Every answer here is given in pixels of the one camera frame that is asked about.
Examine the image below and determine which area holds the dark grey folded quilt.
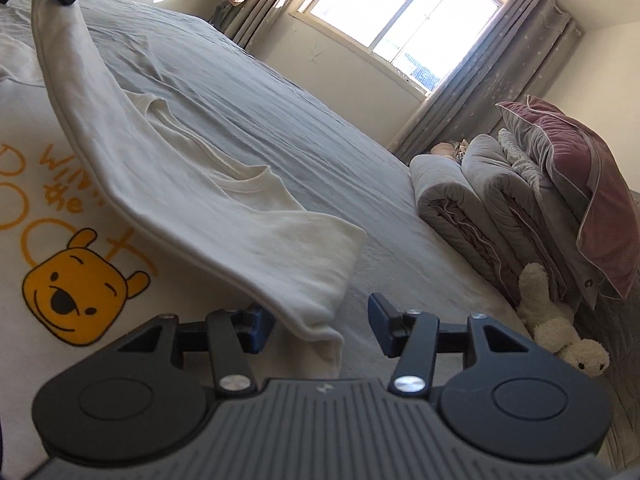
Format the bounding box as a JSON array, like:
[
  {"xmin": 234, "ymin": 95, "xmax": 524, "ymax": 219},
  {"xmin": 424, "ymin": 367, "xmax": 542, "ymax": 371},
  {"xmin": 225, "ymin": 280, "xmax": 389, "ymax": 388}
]
[{"xmin": 460, "ymin": 132, "xmax": 576, "ymax": 303}]

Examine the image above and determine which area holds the cream plush dog toy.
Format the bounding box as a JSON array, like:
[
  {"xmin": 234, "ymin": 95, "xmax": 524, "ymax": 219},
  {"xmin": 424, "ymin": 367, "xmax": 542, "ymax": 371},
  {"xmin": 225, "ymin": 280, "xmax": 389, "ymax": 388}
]
[{"xmin": 515, "ymin": 262, "xmax": 612, "ymax": 377}]

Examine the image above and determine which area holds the grey piped pillow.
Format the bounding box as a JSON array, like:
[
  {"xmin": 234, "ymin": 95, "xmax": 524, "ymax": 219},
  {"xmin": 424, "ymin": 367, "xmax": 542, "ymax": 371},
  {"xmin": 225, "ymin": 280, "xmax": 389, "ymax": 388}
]
[{"xmin": 510, "ymin": 155, "xmax": 622, "ymax": 312}]

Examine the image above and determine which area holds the pale patterned blanket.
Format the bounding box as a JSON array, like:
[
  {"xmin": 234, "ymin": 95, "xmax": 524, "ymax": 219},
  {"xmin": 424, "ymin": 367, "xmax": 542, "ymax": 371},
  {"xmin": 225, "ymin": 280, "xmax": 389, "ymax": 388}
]
[{"xmin": 497, "ymin": 127, "xmax": 552, "ymax": 177}]

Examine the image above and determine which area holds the mauve velvet pillow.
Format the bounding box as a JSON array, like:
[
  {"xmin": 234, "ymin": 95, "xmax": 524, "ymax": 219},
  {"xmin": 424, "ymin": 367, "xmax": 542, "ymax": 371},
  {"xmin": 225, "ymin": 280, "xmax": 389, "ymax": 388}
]
[{"xmin": 495, "ymin": 95, "xmax": 634, "ymax": 302}]

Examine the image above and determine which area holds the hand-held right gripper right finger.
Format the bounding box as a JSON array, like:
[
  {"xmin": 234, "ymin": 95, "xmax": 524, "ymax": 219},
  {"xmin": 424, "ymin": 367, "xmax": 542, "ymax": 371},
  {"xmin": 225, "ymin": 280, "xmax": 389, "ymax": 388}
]
[{"xmin": 367, "ymin": 292, "xmax": 533, "ymax": 397}]

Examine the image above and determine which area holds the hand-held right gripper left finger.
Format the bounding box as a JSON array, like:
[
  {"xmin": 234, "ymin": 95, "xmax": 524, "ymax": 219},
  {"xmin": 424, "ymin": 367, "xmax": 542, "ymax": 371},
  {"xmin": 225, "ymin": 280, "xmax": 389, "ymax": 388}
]
[{"xmin": 115, "ymin": 304, "xmax": 277, "ymax": 397}]

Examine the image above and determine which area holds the dark hanging cloth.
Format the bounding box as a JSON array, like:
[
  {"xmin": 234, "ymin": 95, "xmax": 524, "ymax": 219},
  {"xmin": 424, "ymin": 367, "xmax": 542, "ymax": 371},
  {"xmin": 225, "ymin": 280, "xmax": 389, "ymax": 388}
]
[{"xmin": 206, "ymin": 2, "xmax": 239, "ymax": 37}]

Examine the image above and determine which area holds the pink folded blanket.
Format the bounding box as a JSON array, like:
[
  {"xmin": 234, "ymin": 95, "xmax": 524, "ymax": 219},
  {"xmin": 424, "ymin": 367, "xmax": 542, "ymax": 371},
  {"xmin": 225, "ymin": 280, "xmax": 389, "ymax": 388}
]
[{"xmin": 430, "ymin": 139, "xmax": 470, "ymax": 162}]

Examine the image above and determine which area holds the window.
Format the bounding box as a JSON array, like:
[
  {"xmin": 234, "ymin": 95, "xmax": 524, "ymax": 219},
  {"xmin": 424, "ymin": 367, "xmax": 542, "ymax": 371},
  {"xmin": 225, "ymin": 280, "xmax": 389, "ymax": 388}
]
[{"xmin": 290, "ymin": 0, "xmax": 519, "ymax": 97}]

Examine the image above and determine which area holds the cream bear-print hooded sweatshirt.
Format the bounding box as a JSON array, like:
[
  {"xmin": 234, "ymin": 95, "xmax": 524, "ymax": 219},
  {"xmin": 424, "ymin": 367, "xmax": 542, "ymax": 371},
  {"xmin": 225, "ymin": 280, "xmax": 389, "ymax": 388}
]
[{"xmin": 0, "ymin": 0, "xmax": 369, "ymax": 477}]

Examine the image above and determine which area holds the grey quilted headboard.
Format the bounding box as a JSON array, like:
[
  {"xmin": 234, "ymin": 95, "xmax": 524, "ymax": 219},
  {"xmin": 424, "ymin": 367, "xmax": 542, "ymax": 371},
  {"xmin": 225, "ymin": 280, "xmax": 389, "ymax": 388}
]
[{"xmin": 570, "ymin": 285, "xmax": 640, "ymax": 467}]

